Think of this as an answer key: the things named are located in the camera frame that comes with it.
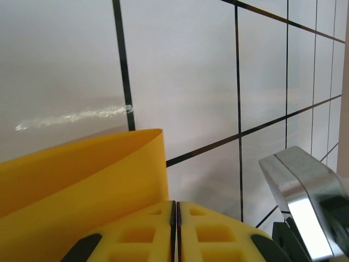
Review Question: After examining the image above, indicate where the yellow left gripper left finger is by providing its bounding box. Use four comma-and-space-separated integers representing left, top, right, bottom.
61, 200, 177, 262

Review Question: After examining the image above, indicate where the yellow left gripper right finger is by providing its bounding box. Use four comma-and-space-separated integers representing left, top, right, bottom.
176, 201, 290, 262

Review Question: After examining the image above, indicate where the yellow paper sheet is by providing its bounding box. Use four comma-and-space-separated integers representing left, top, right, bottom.
0, 128, 170, 262

